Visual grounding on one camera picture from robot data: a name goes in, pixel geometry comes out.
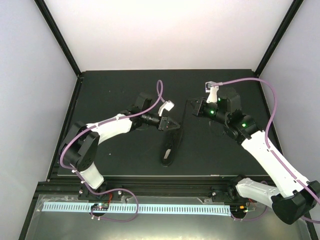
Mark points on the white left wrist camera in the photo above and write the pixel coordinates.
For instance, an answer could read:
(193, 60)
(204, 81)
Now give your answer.
(166, 106)

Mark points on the black corner frame post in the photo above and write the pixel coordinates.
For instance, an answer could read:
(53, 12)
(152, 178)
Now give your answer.
(50, 21)
(281, 30)

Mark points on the black left corner frame post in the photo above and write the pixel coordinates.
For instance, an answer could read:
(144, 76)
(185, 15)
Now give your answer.
(50, 21)

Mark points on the black canvas shoe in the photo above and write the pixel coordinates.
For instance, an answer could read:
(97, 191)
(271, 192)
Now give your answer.
(170, 145)

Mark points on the black shoelace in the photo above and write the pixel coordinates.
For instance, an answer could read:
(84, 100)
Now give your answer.
(184, 115)

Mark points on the right green circuit board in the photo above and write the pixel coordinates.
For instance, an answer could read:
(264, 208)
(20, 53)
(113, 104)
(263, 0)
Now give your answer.
(239, 209)

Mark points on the left green circuit board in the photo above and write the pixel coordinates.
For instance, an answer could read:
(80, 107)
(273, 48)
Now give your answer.
(100, 206)

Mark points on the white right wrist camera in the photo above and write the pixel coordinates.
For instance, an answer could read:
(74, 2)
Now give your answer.
(212, 88)

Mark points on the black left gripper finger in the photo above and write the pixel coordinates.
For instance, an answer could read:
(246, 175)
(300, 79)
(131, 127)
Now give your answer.
(173, 127)
(173, 124)

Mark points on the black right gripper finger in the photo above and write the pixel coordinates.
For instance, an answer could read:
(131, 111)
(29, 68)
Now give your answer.
(192, 105)
(192, 99)

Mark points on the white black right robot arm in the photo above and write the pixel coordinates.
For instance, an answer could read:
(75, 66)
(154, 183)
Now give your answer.
(293, 194)

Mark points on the black front mounting rail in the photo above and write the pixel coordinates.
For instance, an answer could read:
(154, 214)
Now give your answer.
(220, 189)

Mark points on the black right corner frame post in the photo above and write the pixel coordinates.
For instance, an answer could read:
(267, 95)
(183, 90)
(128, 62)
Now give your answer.
(281, 30)

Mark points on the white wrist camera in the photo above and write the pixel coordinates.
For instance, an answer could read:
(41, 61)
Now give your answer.
(212, 88)
(166, 106)

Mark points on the green circuit board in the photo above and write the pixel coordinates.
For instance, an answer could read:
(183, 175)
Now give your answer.
(239, 209)
(100, 206)

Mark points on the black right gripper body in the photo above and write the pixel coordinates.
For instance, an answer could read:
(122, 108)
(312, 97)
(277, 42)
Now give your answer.
(202, 112)

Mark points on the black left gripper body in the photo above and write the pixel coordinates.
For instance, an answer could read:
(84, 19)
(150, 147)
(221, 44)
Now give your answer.
(163, 120)

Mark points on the white slotted cable duct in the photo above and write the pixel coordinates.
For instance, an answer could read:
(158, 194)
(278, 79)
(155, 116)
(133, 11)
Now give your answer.
(141, 208)

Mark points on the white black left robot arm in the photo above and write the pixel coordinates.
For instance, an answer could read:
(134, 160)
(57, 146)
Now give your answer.
(79, 147)

